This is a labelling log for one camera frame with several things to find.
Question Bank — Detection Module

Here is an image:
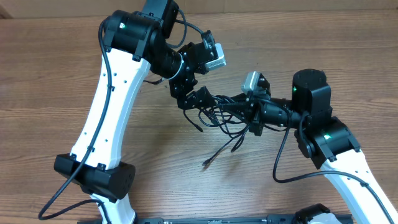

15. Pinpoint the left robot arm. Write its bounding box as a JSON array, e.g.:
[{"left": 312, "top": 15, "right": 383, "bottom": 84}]
[{"left": 54, "top": 1, "right": 226, "bottom": 223}]

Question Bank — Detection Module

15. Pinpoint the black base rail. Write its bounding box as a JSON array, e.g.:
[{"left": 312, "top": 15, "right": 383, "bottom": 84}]
[{"left": 77, "top": 213, "right": 354, "bottom": 224}]

